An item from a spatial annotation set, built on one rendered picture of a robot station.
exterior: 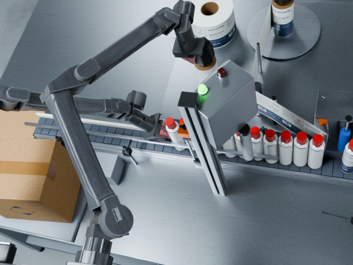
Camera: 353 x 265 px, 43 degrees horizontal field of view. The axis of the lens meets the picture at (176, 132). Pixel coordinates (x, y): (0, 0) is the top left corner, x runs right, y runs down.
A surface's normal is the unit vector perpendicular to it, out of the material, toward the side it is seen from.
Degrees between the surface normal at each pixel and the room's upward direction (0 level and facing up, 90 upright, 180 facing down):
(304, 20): 0
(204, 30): 90
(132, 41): 46
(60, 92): 41
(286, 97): 0
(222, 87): 0
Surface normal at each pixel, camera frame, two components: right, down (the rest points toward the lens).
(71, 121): 0.46, -0.29
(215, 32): 0.16, 0.85
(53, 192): 0.97, 0.02
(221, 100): -0.22, -0.46
